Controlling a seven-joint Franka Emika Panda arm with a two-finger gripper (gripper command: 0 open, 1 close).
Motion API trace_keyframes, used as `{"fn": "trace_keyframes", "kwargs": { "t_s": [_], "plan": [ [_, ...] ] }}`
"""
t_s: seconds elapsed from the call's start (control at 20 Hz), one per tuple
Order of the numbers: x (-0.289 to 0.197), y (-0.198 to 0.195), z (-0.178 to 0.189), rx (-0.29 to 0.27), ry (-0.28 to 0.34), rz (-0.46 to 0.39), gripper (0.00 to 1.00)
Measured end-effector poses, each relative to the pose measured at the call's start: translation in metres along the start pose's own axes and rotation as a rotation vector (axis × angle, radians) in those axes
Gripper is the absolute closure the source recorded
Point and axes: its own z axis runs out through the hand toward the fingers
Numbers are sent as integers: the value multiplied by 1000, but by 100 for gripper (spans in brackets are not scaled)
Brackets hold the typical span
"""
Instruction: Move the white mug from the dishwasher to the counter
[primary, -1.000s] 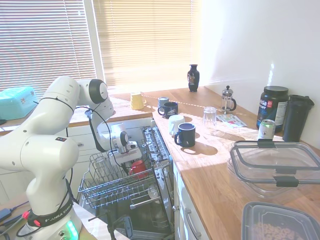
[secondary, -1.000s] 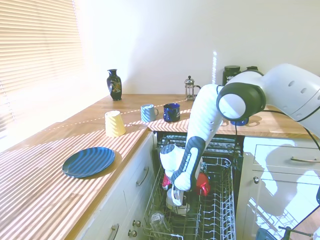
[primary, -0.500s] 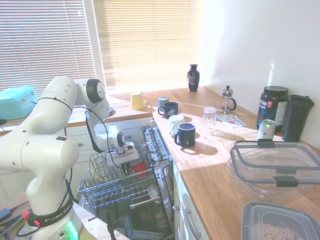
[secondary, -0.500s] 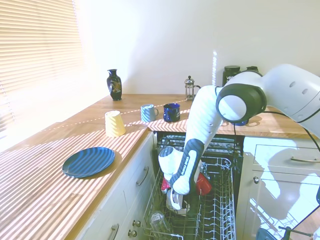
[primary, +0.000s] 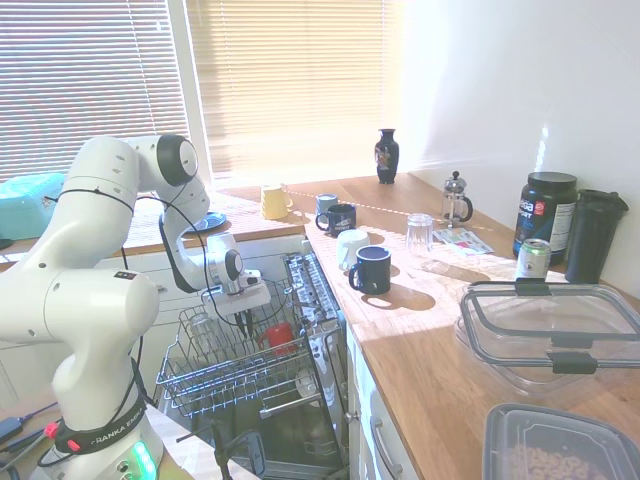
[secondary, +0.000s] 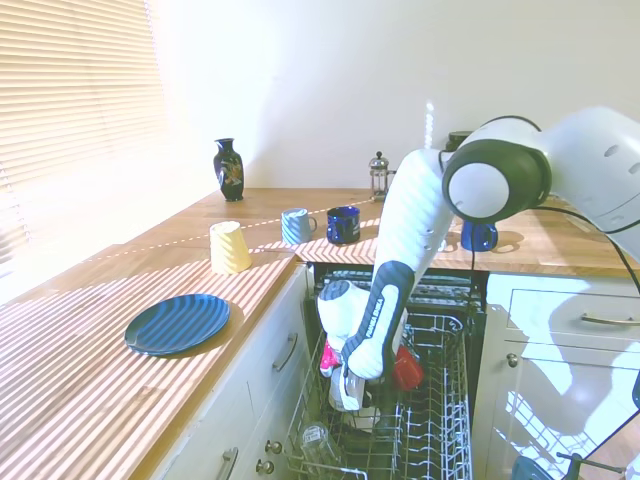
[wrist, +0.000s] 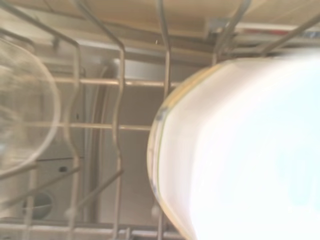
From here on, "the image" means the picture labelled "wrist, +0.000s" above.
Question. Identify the white mug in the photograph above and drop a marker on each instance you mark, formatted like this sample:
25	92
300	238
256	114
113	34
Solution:
250	155

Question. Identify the dishwasher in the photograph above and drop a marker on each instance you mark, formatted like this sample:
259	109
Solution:
140	107

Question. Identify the clear drinking glass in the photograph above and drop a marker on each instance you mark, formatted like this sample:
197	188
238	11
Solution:
22	105

